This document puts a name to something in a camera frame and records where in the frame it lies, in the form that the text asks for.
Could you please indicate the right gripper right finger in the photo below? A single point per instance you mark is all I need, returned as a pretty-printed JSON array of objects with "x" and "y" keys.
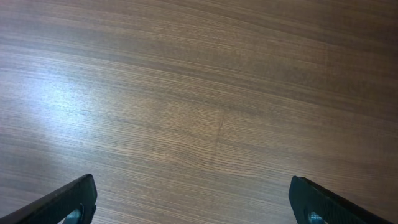
[{"x": 312, "y": 203}]

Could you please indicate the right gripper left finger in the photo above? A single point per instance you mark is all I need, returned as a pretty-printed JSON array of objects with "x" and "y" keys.
[{"x": 72, "y": 203}]

